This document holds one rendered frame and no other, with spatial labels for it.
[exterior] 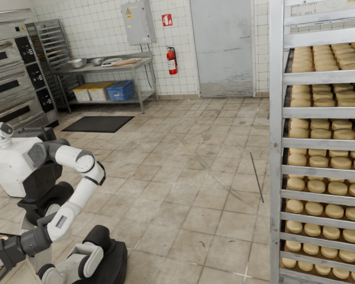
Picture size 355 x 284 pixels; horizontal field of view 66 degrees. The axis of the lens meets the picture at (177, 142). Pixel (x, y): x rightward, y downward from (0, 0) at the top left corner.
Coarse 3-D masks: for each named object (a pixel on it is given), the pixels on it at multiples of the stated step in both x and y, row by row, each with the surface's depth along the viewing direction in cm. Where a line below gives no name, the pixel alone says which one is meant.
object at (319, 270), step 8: (288, 264) 101; (296, 264) 103; (304, 264) 100; (312, 264) 100; (304, 272) 99; (312, 272) 99; (320, 272) 97; (328, 272) 97; (336, 272) 96; (344, 272) 95; (352, 272) 95; (344, 280) 94; (352, 280) 94
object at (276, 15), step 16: (272, 0) 58; (272, 16) 60; (272, 32) 61; (272, 48) 63; (272, 64) 64; (272, 80) 66; (272, 96) 68; (272, 112) 70; (272, 128) 72; (272, 144) 74; (272, 160) 76; (272, 176) 79; (272, 192) 82; (272, 208) 84; (272, 224) 87; (272, 240) 91; (272, 256) 94; (272, 272) 98
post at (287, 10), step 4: (288, 8) 96; (288, 12) 97; (288, 16) 97; (284, 28) 99; (288, 28) 99; (284, 32) 100; (288, 32) 100; (284, 56) 104; (284, 60) 105; (284, 64) 105; (284, 88) 110; (284, 120) 116; (280, 280) 163
